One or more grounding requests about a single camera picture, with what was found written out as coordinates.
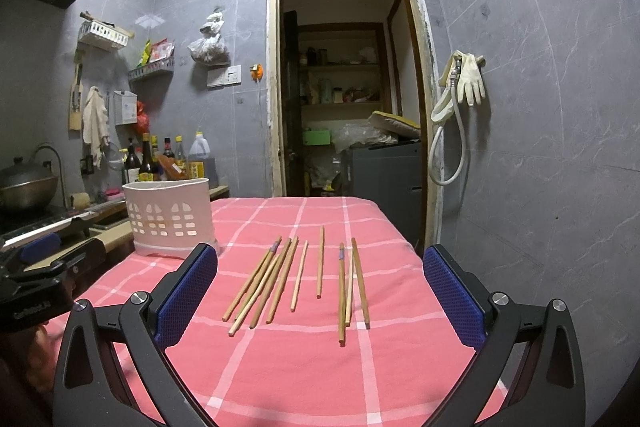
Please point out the wooden knife holder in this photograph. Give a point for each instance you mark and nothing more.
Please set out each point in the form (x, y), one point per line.
(75, 112)

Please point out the brown sauce pouch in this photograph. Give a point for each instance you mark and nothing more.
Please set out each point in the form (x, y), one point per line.
(171, 170)

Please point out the orange wall hook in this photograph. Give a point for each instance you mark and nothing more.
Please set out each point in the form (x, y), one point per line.
(256, 72)

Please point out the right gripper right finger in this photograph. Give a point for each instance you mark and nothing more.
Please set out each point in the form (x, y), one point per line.
(549, 386)

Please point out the pale wooden chopstick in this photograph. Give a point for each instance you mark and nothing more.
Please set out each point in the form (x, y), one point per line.
(322, 244)
(349, 289)

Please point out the white plastic bag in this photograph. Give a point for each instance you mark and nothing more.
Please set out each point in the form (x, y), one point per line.
(210, 49)

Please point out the grey wall rack shelf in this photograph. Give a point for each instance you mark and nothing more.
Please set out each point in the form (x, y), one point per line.
(152, 69)

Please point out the dark grey cabinet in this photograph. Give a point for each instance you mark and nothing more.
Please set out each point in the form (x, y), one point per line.
(390, 176)

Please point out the yellow edged cushion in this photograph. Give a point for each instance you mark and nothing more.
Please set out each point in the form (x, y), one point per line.
(395, 124)

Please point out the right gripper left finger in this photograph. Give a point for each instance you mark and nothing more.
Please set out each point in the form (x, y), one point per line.
(90, 387)

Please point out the white perforated utensil holder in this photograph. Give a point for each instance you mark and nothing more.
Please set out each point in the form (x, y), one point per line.
(170, 218)

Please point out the snack packets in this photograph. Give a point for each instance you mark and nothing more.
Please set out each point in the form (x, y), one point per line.
(156, 51)

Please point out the white wall switch plate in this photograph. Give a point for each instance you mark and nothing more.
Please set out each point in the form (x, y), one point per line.
(219, 77)

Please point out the white wall basket shelf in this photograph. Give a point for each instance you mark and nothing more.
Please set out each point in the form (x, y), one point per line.
(102, 35)

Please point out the metal wok with lid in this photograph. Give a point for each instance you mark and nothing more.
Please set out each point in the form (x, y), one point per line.
(27, 185)

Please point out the large vinegar jug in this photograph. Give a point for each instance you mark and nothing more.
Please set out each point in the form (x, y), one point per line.
(201, 164)

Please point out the grey wall box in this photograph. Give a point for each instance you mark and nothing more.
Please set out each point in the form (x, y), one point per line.
(125, 108)

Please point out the dark wine bottle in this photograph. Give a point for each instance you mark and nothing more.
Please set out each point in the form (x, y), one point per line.
(132, 164)

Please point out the green box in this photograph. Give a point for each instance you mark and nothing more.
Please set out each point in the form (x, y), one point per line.
(317, 137)

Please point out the red plastic bag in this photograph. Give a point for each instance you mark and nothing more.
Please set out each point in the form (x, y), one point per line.
(142, 124)

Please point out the beige hanging towel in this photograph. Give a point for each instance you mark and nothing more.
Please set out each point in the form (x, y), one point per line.
(95, 127)

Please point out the white rubber glove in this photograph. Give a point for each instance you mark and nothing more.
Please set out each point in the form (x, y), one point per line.
(471, 88)

